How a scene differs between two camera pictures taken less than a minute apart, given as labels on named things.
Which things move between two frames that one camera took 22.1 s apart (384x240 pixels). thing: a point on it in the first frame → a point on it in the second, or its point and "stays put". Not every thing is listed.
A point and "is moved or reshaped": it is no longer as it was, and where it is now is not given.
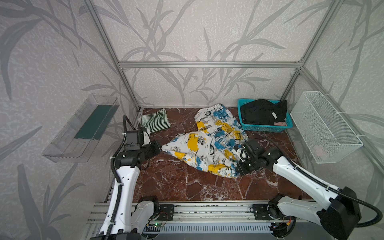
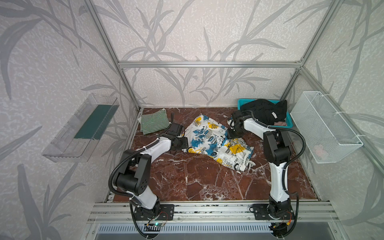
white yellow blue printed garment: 210,148 is moved or reshaped
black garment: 263,112 stays put
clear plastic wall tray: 76,140 stays put
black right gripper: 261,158 → 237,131
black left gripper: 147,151 → 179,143
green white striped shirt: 155,121 stays put
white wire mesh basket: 328,138 stays put
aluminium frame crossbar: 210,64 stays put
